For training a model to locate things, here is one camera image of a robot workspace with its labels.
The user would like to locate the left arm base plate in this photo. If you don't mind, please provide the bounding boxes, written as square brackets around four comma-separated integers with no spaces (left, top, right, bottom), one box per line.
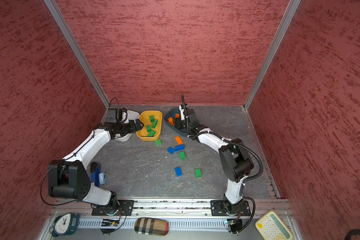
[91,200,135,217]

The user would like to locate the plaid fabric case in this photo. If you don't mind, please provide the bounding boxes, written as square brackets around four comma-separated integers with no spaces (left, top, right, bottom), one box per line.
[134,218,169,236]

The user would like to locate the green small lego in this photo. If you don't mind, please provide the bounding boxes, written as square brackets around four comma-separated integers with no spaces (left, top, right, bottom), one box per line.
[179,152,186,161]

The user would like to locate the yellow plastic container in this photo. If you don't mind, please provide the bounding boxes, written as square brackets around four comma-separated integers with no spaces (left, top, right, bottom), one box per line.
[137,110,163,142]

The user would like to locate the yellow calculator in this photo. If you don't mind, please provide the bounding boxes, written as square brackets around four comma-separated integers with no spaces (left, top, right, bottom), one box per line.
[255,211,294,240]

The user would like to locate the orange lego brick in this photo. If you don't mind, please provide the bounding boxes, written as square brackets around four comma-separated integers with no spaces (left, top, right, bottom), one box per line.
[168,118,175,126]

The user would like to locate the teal analog clock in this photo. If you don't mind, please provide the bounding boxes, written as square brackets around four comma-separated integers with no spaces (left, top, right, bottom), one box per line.
[51,213,79,238]

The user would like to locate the white plastic container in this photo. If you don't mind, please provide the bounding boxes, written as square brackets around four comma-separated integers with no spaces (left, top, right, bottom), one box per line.
[115,110,141,142]

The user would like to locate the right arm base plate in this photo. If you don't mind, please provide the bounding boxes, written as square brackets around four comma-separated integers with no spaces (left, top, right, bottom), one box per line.
[210,200,251,217]

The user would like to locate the green lego plate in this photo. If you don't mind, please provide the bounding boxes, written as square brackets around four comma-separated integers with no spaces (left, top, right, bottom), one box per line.
[147,130,157,137]

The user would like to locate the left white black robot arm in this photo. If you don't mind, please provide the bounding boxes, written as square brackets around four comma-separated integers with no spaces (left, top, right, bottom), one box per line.
[43,108,144,215]

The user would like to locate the green long lego brick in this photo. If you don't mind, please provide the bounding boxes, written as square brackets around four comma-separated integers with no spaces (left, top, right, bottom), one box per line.
[151,120,158,129]

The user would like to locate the blue long lego brick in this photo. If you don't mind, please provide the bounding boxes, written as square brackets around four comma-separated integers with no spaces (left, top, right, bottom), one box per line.
[175,145,185,152]

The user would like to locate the blue small lego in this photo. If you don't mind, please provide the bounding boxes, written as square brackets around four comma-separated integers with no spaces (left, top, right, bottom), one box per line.
[167,147,175,155]

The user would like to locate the teal plastic container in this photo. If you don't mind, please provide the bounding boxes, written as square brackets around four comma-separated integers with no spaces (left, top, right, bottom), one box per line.
[164,108,187,137]

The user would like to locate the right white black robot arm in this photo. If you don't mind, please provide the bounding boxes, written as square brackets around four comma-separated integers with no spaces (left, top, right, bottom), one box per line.
[165,103,264,215]

